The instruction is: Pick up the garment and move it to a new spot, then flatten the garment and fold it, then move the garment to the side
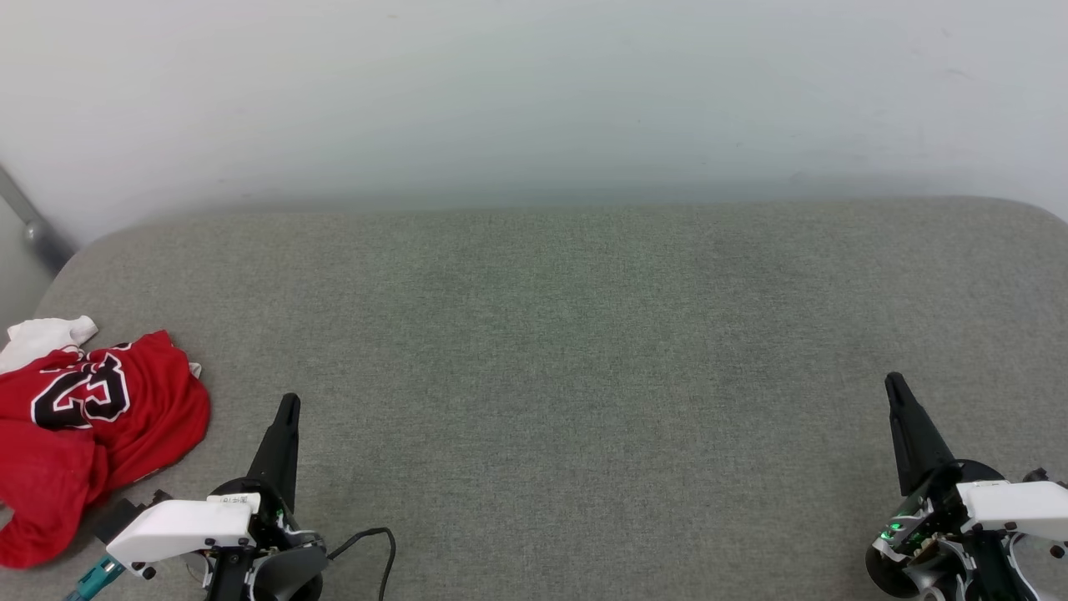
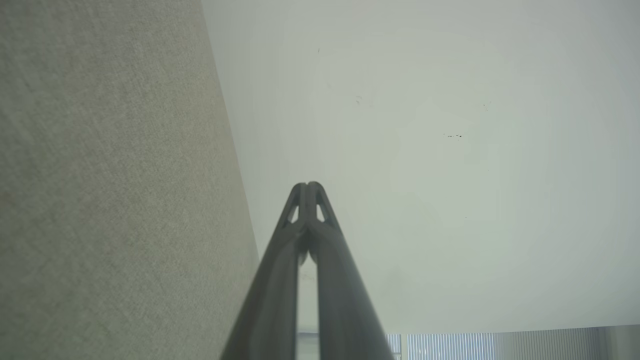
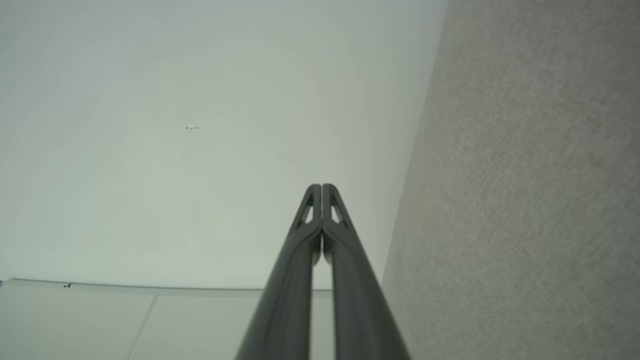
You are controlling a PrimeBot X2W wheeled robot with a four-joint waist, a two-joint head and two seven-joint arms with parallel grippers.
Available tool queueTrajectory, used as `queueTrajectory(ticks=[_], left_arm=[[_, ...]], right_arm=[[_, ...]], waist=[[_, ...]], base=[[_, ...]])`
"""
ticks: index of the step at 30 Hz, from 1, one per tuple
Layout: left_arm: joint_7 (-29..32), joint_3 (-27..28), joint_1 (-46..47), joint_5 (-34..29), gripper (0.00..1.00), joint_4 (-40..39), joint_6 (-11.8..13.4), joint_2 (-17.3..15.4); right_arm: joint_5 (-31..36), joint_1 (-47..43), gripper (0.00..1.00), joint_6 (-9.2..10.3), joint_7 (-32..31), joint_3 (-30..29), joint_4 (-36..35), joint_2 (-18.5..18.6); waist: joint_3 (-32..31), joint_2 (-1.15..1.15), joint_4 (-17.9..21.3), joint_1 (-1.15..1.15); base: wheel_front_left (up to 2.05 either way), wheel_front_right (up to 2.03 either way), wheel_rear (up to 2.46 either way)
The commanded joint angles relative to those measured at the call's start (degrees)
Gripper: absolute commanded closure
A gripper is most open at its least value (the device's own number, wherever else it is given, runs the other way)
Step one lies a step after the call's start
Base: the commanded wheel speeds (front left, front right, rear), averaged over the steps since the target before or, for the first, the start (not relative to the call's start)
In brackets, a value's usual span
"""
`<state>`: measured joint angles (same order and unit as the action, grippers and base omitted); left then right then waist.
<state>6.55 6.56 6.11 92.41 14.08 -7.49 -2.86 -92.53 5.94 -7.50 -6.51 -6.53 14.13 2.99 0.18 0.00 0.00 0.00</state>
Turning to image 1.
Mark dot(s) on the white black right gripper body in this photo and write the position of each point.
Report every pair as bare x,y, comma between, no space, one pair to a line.
1018,505

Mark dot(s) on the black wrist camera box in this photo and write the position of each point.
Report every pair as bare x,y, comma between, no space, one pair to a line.
125,513
1037,477

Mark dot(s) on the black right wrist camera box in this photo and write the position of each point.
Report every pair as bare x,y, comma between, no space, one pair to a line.
1037,477

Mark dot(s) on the red Bulls basketball jersey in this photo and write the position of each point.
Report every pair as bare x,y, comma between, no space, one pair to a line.
142,417

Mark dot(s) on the grey metal pole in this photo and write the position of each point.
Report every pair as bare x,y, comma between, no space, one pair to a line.
33,227

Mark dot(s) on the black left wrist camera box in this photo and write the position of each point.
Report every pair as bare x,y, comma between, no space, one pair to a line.
125,513

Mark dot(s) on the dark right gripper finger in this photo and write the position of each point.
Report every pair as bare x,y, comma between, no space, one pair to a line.
926,442
903,442

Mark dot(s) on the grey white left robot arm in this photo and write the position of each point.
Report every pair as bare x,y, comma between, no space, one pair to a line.
288,576

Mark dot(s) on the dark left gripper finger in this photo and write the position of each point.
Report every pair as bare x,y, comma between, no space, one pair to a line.
271,455
290,459

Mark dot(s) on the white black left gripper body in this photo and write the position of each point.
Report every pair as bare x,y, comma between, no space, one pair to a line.
183,522

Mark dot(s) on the grey fabric sofa cushion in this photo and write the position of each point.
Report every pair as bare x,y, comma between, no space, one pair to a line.
584,351

